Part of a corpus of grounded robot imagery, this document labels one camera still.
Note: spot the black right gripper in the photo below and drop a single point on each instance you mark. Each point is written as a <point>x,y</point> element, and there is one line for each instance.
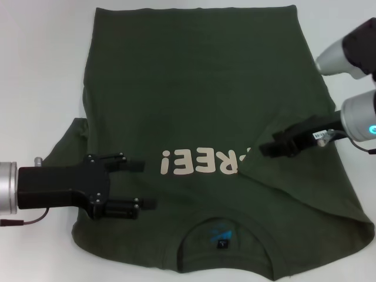
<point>314,129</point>

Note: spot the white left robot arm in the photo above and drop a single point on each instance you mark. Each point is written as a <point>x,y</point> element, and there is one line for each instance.
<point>7,188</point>

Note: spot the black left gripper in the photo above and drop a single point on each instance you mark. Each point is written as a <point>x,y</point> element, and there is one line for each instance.
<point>64,185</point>

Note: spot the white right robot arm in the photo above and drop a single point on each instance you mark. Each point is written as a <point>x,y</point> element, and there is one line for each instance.
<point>358,114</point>

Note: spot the dark green printed t-shirt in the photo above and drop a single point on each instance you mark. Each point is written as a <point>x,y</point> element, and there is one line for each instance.
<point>191,88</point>

